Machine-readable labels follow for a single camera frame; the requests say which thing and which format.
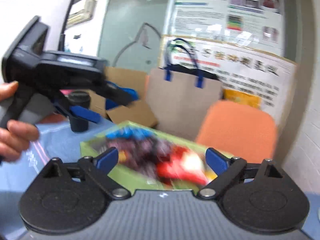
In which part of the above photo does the red peanut packet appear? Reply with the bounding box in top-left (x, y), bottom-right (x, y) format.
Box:
top-left (156, 145), bottom-right (209, 185)

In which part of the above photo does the person left hand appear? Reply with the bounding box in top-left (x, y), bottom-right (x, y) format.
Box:
top-left (0, 81), bottom-right (66, 163)

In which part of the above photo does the black tumbler cup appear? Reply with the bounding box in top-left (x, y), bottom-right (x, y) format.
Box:
top-left (68, 90), bottom-right (91, 133)

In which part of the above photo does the brown cardboard box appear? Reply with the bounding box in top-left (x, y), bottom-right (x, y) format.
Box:
top-left (89, 67), bottom-right (158, 128)

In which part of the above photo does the orange chair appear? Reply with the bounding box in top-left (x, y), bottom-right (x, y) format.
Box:
top-left (195, 100), bottom-right (278, 163)

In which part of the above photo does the dark purple snack packet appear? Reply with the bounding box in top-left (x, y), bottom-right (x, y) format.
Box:
top-left (106, 136), bottom-right (173, 177)

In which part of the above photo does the green cardboard box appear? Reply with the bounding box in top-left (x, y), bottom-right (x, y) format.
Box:
top-left (80, 121), bottom-right (217, 192)

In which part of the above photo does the beige paper bag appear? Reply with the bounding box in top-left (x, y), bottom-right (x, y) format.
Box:
top-left (145, 38), bottom-right (222, 140)

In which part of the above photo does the air conditioner unit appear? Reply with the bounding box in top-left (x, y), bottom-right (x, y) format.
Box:
top-left (67, 0), bottom-right (96, 28)

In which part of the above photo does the white text poster board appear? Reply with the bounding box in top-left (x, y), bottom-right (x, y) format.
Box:
top-left (158, 35), bottom-right (298, 128)

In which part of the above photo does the colourful wall poster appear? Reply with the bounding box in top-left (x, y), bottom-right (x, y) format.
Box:
top-left (169, 0), bottom-right (285, 56)

